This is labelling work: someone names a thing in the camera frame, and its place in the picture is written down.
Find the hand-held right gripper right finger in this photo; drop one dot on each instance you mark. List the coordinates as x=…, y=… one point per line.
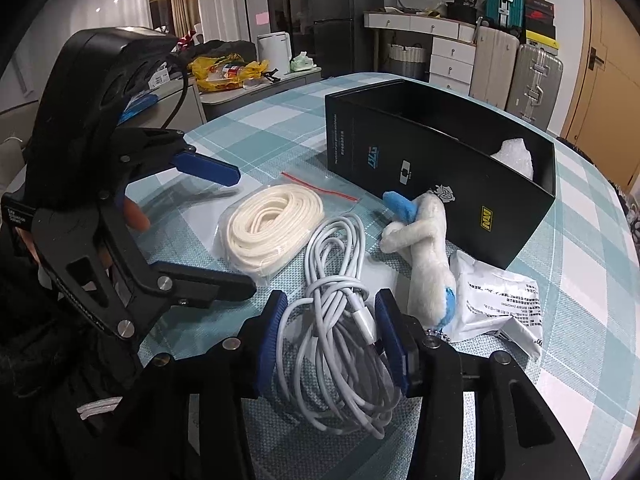
x=392, y=340

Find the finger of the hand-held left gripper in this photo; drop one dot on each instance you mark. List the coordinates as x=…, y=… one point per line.
x=210, y=287
x=210, y=170

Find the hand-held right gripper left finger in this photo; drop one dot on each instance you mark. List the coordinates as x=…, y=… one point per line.
x=272, y=340

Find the black cardboard box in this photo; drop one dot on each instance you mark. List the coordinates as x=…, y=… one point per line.
x=425, y=170

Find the person's left hand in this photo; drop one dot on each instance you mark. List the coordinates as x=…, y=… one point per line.
x=136, y=215

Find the grey low bench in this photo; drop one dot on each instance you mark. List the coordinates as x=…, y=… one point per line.
x=235, y=100

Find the blue plastic pack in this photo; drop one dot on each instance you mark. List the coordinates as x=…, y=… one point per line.
x=140, y=107

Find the white plush toy blue paws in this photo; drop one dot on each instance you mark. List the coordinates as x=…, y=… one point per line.
x=430, y=260

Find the yellow plastic bag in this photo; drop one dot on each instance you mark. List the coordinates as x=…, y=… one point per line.
x=225, y=72

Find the white printed foil packet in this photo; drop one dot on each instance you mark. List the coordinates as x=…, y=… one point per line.
x=490, y=300

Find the dark clothes pile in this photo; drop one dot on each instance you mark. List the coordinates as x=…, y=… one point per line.
x=220, y=50

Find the pale green bag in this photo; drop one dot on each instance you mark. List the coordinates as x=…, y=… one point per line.
x=301, y=61

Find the pink sticky note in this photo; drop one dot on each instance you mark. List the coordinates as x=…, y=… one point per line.
x=262, y=18

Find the dark grey refrigerator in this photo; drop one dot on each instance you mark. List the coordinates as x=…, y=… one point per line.
x=345, y=15

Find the woven storage basket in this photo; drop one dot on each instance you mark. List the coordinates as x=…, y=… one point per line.
x=406, y=60

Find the white drawer desk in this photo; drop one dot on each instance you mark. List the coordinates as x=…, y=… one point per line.
x=450, y=55

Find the beige hard suitcase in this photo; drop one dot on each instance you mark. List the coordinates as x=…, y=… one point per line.
x=492, y=65

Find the silver hard suitcase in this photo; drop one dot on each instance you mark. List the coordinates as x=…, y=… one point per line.
x=535, y=82

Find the black bag on desk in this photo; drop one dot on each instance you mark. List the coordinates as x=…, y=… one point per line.
x=462, y=5

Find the black and yellow shoebox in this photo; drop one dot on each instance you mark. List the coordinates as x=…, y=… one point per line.
x=541, y=34

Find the tan wooden door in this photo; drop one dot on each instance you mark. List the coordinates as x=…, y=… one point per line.
x=610, y=70

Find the black shoebox red print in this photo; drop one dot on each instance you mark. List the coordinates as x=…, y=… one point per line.
x=540, y=10

